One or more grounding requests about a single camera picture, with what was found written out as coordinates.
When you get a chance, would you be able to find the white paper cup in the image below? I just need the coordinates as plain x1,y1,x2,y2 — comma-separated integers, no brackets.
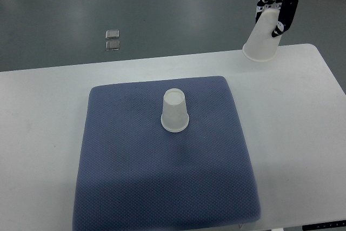
161,88,189,133
242,9,281,62

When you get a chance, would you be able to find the white paper cup on mat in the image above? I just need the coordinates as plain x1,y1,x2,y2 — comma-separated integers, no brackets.
161,88,189,133

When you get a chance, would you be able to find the lower metal floor plate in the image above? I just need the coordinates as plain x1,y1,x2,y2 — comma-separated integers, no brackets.
105,40,120,51

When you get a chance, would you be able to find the metal floor plate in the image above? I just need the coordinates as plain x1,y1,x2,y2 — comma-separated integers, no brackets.
105,29,119,39
105,40,120,51

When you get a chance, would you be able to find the upper metal floor plate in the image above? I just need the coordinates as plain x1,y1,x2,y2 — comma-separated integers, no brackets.
105,29,119,39

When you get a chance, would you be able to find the blue mesh fabric mat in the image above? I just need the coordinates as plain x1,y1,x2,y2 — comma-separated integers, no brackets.
72,76,261,230

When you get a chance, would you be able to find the black table control panel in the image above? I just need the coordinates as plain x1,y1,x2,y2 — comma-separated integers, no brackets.
302,220,345,231

